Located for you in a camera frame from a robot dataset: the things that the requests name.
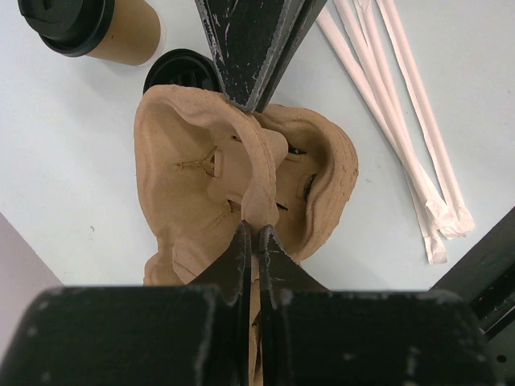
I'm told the black coffee cup lid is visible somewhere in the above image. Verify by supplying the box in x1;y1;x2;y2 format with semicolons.
18;0;115;57

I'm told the single brown pulp carrier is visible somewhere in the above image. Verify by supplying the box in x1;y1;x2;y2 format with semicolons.
134;85;288;285

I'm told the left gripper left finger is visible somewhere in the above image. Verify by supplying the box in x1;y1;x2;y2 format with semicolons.
1;222;251;385

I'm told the brown paper coffee cup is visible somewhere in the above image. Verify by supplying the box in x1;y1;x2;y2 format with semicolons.
87;0;166;66

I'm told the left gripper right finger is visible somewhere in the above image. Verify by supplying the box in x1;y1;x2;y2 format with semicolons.
259;226;505;385

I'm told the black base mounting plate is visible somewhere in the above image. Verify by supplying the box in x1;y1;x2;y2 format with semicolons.
433;210;514;340

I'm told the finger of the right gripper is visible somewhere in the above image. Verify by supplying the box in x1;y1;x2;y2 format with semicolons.
253;0;329;113
196;0;304;109

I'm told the brown pulp cup carrier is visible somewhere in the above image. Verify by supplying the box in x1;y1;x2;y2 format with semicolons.
255;104;359;262

